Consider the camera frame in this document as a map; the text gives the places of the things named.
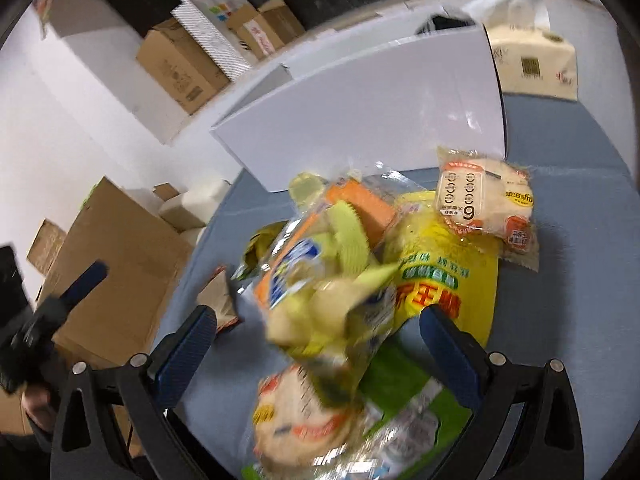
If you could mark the white dotted paper bag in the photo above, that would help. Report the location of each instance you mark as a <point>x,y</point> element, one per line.
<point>210,30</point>

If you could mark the small cardboard piece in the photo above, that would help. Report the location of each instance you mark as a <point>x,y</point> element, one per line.
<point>166,191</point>

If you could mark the cream tissue pack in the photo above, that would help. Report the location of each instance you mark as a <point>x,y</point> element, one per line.
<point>530,60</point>

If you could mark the white bun packet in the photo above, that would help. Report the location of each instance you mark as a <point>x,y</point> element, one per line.
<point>480,195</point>
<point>300,420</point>

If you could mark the person's left hand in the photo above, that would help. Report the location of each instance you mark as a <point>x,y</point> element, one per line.
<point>36,407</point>

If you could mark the yellow snack bag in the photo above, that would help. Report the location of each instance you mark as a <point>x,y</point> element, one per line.
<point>440,260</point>

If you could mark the white cardboard box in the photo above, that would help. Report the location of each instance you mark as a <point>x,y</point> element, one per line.
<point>375,100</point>

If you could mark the brown snack packet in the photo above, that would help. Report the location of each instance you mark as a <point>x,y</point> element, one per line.
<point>217,295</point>

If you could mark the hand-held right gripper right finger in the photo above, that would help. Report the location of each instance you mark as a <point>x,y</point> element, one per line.
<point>450,355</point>

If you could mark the open small cardboard box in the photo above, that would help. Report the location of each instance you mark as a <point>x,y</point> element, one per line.
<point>270,25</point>

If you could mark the cream leather seat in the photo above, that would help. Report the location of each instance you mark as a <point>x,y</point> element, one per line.
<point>200,205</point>

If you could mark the wall poster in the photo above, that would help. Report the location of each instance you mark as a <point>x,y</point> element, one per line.
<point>47,0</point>

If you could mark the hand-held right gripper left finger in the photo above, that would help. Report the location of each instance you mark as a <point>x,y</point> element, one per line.
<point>185,355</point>

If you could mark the large flat cardboard sheet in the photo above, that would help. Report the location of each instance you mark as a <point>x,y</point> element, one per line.
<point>115,270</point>

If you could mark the green plastic item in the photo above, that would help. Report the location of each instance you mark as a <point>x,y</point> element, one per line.
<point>91,195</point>

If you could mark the tall brown cardboard box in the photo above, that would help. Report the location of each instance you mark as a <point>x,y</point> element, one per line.
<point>175,65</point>

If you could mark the blue-grey table cloth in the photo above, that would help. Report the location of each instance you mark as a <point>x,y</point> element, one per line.
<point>550,260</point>

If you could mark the dark green small packet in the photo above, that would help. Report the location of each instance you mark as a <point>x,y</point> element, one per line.
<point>257,247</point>

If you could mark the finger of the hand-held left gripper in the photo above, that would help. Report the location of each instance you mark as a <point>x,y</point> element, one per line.
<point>87,280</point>

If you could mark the small brown cardboard box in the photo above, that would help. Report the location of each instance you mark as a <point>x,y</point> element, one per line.
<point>46,245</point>

